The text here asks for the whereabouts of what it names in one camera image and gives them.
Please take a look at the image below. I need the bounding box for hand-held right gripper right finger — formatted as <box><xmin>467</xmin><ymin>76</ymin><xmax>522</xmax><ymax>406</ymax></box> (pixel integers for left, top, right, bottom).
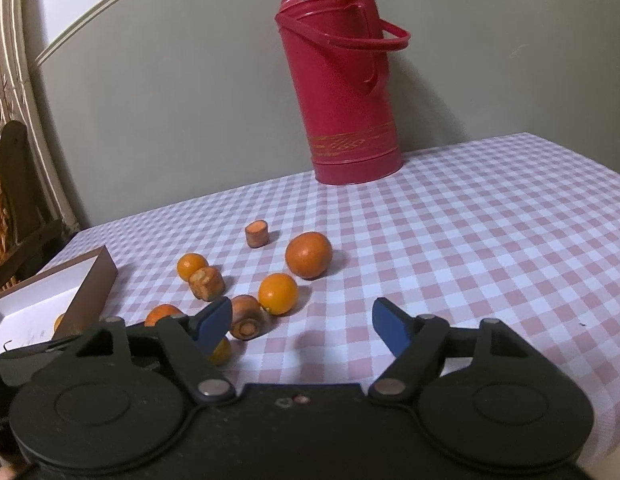
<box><xmin>367</xmin><ymin>297</ymin><xmax>546</xmax><ymax>406</ymax></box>

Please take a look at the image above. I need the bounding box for wicker chair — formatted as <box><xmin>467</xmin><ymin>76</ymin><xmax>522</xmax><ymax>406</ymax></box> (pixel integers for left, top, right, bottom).
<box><xmin>0</xmin><ymin>120</ymin><xmax>73</xmax><ymax>296</ymax></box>

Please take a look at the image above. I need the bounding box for red thermos flask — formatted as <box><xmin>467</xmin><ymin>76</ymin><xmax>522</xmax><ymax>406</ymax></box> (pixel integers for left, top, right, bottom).
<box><xmin>274</xmin><ymin>0</ymin><xmax>412</xmax><ymax>187</ymax></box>

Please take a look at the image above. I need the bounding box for striped curtain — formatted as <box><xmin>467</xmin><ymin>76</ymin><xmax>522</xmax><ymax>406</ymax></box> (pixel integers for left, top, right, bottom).
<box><xmin>0</xmin><ymin>0</ymin><xmax>88</xmax><ymax>233</ymax></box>

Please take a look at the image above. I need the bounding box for carrot piece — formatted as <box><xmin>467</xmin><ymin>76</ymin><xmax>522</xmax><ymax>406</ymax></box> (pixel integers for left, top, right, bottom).
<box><xmin>188</xmin><ymin>266</ymin><xmax>226</xmax><ymax>302</ymax></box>
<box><xmin>244</xmin><ymin>219</ymin><xmax>269</xmax><ymax>249</ymax></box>
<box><xmin>229</xmin><ymin>294</ymin><xmax>266</xmax><ymax>342</ymax></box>

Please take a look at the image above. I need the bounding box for pink checked tablecloth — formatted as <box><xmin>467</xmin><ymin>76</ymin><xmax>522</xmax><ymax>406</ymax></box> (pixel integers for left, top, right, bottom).
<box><xmin>37</xmin><ymin>132</ymin><xmax>620</xmax><ymax>480</ymax></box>

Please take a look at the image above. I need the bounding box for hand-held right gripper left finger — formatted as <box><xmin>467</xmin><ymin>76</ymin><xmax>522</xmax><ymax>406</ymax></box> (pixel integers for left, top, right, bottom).
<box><xmin>35</xmin><ymin>296</ymin><xmax>237</xmax><ymax>405</ymax></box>

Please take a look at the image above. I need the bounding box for white cardboard box tray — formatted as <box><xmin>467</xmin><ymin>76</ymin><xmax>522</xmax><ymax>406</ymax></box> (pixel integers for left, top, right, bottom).
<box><xmin>0</xmin><ymin>245</ymin><xmax>118</xmax><ymax>361</ymax></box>

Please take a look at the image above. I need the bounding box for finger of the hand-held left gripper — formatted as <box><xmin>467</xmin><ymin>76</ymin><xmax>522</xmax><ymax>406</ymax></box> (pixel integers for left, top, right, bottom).
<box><xmin>0</xmin><ymin>334</ymin><xmax>86</xmax><ymax>363</ymax></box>

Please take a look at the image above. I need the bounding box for large orange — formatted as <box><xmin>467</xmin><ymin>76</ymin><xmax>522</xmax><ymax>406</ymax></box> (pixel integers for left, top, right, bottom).
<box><xmin>285</xmin><ymin>231</ymin><xmax>334</xmax><ymax>281</ymax></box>

